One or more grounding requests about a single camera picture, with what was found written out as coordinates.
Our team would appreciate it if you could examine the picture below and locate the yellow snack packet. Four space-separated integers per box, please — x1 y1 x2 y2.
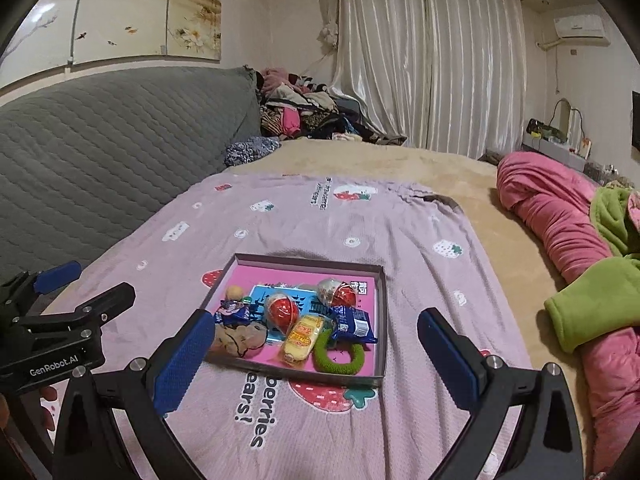
278 314 326 367

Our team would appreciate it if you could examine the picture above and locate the grey quilted headboard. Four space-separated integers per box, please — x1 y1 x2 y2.
0 66 261 281

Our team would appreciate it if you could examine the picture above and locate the blue patterned cloth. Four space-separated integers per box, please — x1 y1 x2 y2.
223 137 282 167

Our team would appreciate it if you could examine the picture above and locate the toy egg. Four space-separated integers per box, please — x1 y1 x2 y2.
316 277 358 308
264 292 301 335

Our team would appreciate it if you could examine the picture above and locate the green fluffy hair tie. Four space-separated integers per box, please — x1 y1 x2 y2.
312 330 368 376

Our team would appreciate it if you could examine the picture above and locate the pink book tray box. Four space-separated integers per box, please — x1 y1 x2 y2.
201 253 388 389

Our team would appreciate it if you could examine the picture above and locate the pile of clothes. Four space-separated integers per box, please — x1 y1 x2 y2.
256 66 408 147

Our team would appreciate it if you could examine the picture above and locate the arched table mirror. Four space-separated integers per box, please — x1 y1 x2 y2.
550 98 586 146

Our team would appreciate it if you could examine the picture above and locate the person's left hand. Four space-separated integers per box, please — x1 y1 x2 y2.
39 384 60 433

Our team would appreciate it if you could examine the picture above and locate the floral wall poster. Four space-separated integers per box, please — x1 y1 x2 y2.
0 0 223 86

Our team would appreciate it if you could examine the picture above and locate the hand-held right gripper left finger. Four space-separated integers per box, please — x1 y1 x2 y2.
52 308 217 480

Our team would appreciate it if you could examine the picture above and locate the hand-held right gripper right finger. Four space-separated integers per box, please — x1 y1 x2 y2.
417 307 586 480

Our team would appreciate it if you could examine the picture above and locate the purple printed blanket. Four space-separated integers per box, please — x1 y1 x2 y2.
37 172 533 480

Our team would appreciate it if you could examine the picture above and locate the white air conditioner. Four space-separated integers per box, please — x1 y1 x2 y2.
552 15 611 47

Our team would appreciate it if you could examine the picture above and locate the white dressing table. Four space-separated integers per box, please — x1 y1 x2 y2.
520 117 596 173

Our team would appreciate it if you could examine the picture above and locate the blue snack packet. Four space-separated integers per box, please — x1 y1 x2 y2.
215 299 256 326
329 306 379 346

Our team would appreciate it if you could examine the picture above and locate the green fleece blanket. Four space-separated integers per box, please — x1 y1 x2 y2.
544 187 640 353

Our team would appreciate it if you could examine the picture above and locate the pink quilt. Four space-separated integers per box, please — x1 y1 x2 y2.
496 151 640 476

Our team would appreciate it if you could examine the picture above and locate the white curtain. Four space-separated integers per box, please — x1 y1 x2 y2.
320 0 528 161

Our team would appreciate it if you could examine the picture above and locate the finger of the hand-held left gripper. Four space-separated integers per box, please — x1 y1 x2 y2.
15 282 137 348
0 260 83 306

